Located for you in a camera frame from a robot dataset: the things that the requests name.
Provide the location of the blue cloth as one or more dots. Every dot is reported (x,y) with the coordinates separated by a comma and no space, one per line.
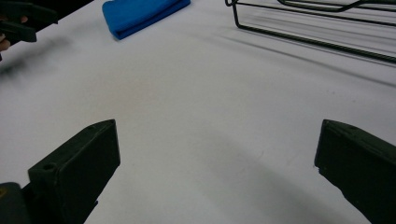
(140,14)

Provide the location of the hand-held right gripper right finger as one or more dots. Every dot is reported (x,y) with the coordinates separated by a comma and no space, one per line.
(364,168)

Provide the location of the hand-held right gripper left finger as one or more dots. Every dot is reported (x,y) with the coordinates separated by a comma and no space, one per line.
(74,174)

